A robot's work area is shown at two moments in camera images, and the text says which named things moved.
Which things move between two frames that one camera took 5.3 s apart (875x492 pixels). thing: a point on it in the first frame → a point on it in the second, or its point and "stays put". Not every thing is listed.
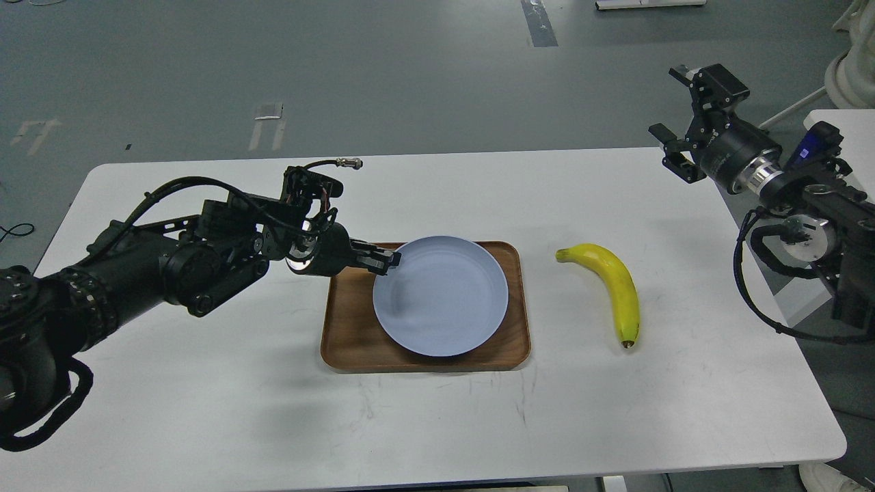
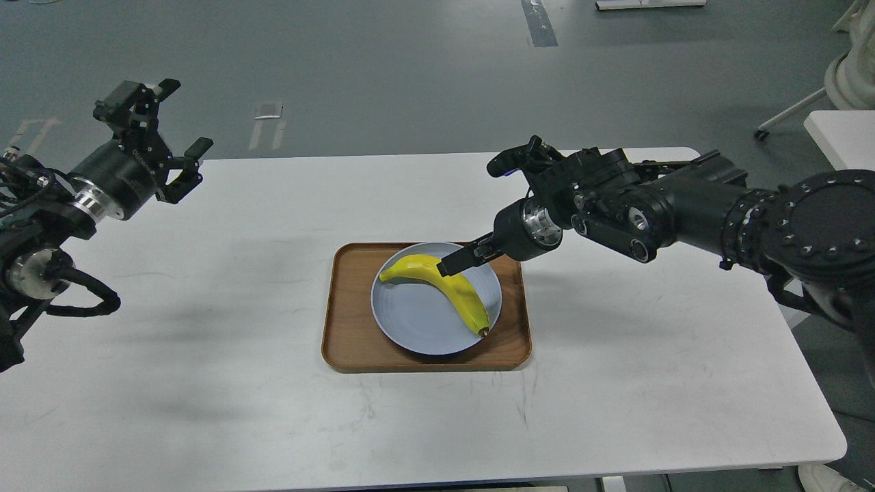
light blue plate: [447, 296] stays put
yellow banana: [620, 279] → [456, 287]
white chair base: [850, 78] stays put
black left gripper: [327, 253] → [113, 182]
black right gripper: [742, 156] → [522, 231]
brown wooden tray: [355, 340] stays put
